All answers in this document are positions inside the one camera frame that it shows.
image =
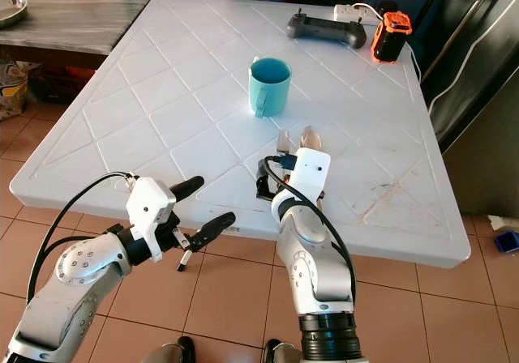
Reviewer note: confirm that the black cabinet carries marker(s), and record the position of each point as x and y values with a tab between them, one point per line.
478	55

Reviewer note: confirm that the orange and black device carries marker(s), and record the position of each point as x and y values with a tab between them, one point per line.
391	39

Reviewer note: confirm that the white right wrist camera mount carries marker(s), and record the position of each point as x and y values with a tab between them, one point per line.
308	172

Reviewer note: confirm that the patterned bag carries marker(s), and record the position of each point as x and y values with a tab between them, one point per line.
12	91

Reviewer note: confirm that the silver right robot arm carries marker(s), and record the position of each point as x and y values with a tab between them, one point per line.
312	266

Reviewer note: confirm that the black remote controller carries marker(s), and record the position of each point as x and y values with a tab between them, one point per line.
324	29

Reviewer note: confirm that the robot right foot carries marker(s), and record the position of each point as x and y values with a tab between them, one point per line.
280	353

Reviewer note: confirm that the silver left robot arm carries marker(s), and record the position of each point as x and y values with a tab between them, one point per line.
81	270

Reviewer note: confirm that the teal mug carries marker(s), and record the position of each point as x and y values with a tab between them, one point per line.
269	87

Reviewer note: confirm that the metal spoon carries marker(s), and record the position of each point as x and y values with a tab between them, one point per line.
310	136

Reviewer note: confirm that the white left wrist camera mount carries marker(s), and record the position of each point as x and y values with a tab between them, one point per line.
150	209

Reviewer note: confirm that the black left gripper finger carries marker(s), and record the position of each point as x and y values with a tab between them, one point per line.
215	227
188	187

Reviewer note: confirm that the white power strip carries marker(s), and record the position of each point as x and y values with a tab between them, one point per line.
353	11

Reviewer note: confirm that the metal fork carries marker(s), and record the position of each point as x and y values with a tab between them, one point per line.
284	143

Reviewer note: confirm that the metal bowl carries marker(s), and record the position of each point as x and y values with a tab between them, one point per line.
12	10

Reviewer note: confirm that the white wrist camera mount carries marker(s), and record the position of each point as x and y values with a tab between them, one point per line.
308	172
150	209

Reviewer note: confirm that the blue box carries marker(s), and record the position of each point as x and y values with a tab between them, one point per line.
508	241

